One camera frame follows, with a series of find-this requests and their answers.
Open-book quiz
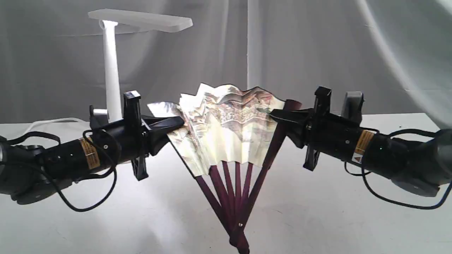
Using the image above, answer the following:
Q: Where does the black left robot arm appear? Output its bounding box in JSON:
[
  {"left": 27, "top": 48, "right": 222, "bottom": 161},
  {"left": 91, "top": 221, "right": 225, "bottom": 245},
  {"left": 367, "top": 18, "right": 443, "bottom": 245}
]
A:
[{"left": 1, "top": 91, "right": 184, "bottom": 212}]

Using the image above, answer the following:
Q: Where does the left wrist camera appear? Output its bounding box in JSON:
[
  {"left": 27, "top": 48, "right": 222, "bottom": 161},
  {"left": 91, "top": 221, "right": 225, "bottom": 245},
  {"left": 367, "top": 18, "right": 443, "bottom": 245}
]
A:
[{"left": 89, "top": 105, "right": 109, "bottom": 129}]

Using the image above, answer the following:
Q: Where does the grey backdrop curtain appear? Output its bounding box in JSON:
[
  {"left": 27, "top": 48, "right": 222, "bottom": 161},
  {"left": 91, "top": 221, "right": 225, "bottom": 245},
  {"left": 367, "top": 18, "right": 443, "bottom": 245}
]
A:
[{"left": 0, "top": 0, "right": 451, "bottom": 128}]

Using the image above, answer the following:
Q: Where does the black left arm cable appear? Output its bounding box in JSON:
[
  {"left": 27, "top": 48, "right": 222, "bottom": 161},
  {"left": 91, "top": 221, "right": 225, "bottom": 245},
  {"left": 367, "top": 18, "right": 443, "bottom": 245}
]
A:
[{"left": 0, "top": 129, "right": 122, "bottom": 212}]

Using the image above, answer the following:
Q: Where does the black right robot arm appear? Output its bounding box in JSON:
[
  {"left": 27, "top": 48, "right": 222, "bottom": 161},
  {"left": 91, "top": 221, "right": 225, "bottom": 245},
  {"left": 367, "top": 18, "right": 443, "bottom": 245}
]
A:
[{"left": 270, "top": 87, "right": 452, "bottom": 197}]

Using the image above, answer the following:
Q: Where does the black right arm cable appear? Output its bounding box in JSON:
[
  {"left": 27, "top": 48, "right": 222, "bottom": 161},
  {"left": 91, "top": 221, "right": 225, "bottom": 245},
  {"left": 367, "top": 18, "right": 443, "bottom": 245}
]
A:
[{"left": 344, "top": 128, "right": 452, "bottom": 210}]

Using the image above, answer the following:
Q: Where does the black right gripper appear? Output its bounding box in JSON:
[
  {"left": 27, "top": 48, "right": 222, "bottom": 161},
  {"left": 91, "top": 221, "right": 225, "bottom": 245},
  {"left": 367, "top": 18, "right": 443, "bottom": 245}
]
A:
[{"left": 269, "top": 87, "right": 363, "bottom": 171}]

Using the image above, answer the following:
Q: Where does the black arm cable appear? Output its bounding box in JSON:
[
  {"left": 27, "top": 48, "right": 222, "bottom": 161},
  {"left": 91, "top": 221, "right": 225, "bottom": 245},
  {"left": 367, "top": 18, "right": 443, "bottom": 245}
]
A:
[
  {"left": 0, "top": 129, "right": 122, "bottom": 212},
  {"left": 344, "top": 128, "right": 452, "bottom": 210}
]

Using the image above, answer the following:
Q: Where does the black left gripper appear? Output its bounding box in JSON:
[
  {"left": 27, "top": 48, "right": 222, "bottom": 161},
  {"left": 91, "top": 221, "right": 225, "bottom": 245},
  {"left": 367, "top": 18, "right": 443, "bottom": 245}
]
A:
[{"left": 84, "top": 91, "right": 184, "bottom": 181}]

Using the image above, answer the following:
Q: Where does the white desk lamp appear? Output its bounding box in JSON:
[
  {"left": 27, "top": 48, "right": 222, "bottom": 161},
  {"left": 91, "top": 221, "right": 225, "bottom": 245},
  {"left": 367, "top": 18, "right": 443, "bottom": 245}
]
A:
[{"left": 88, "top": 9, "right": 194, "bottom": 123}]

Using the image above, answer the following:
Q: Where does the white lamp power cord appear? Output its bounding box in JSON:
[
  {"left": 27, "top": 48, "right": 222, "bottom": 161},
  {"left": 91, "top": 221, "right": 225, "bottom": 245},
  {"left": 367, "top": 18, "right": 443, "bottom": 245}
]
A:
[{"left": 21, "top": 118, "right": 92, "bottom": 136}]

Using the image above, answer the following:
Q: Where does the painted paper folding fan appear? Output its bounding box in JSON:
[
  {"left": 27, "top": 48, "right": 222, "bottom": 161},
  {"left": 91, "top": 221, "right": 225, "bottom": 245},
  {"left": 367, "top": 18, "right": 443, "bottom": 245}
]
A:
[{"left": 148, "top": 83, "right": 302, "bottom": 254}]

